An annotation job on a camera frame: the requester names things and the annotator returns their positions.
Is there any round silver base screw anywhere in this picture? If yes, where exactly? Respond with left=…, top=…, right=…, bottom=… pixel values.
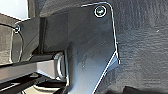
left=93, top=5, right=106, bottom=18

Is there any grey robot torso limb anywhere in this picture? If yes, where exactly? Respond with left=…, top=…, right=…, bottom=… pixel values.
left=0, top=51, right=69, bottom=89

